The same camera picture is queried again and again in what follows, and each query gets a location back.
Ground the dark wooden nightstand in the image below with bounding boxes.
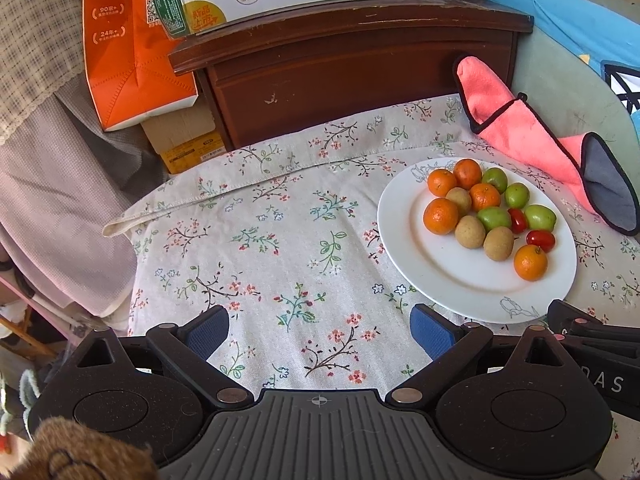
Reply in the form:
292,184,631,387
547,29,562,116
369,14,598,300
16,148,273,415
168,0,535,151

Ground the green jujube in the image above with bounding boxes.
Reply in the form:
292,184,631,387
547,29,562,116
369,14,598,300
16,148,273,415
481,167,508,194
504,182,530,209
523,204,557,233
476,206,512,232

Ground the white plate with line drawing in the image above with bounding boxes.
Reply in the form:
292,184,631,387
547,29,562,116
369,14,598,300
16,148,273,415
377,157,577,325

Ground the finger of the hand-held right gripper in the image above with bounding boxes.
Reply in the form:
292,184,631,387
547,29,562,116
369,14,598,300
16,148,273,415
547,300,602,333

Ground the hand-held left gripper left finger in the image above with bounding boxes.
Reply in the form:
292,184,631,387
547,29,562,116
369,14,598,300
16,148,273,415
65,305,253,408

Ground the pink waffle fabric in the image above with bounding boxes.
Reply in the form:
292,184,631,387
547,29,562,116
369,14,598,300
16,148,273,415
0,77,171,331

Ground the grey cloth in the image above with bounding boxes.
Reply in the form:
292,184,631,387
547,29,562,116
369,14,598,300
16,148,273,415
55,75,171,186

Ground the brown longan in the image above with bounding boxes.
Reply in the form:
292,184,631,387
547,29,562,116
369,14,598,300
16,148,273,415
483,226,516,262
454,215,487,250
446,187,473,213

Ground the pink cloth with black trim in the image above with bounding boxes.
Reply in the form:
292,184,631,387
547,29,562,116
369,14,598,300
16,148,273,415
453,55,640,236

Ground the blue printed blanket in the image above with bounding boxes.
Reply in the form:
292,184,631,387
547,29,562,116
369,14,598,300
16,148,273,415
445,0,640,126

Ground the floral tablecloth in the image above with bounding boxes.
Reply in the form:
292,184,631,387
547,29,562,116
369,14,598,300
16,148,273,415
102,94,640,466

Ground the green bed sheet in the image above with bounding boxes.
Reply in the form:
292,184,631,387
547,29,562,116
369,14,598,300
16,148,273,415
487,0,640,166

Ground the pink metal rack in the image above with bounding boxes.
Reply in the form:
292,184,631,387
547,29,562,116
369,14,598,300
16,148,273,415
0,260,96,341

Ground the small orange mandarin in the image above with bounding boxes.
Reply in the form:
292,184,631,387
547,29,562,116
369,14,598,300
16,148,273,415
423,198,460,236
454,158,483,189
427,169,458,198
469,183,502,211
514,244,549,281

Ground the brown plush toy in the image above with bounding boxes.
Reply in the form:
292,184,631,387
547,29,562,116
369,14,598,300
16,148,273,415
10,416,160,480

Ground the checked curtain with lace edge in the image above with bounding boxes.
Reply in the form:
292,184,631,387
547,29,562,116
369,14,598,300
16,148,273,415
0,0,88,141

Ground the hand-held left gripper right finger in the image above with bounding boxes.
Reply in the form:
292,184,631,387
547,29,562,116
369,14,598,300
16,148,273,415
384,304,576,408

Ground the yellow cardboard box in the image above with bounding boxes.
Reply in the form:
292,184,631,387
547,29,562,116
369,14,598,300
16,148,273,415
141,105,228,175

